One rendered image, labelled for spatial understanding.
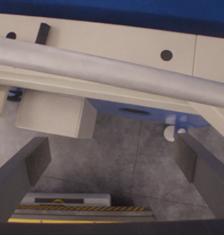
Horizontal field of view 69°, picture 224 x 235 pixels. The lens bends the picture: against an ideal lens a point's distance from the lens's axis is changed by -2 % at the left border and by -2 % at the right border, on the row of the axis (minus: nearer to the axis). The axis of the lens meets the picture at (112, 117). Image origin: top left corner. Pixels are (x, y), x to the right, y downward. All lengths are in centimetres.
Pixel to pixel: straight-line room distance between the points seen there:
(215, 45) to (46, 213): 83
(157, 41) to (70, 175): 99
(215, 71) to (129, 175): 89
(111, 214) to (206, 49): 69
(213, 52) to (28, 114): 59
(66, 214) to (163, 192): 61
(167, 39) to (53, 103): 45
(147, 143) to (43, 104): 70
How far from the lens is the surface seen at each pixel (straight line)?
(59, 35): 36
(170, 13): 41
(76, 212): 83
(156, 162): 112
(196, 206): 125
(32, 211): 90
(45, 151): 17
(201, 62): 34
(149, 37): 34
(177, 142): 16
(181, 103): 39
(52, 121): 63
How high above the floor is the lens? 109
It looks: 82 degrees down
